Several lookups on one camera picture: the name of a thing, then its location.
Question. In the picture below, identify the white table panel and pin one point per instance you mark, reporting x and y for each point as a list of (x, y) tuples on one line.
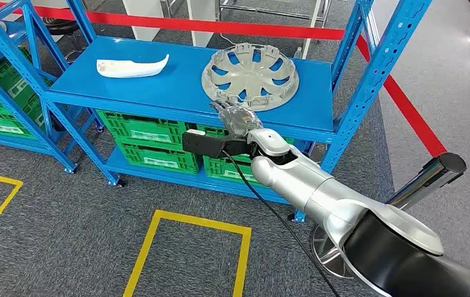
[(144, 16), (202, 20)]

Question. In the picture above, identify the chrome stanchion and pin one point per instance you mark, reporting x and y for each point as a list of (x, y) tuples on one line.
[(423, 180)]

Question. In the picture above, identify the white plastic trim part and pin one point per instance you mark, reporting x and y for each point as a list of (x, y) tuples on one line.
[(128, 67)]

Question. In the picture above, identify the red barrier belt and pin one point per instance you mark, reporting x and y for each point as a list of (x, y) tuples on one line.
[(218, 26), (415, 119)]

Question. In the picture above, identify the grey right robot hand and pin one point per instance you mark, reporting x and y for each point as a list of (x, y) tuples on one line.
[(239, 121)]

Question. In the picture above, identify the black swivel stool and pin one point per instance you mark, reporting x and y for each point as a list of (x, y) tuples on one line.
[(60, 25)]

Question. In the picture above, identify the clear plastic bottle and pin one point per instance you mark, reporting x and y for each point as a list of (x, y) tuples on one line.
[(298, 53)]

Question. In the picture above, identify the grey plastic wheel cover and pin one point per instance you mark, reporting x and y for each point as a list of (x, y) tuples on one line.
[(255, 69)]

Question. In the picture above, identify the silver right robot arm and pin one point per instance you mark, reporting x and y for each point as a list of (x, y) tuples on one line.
[(341, 196)]

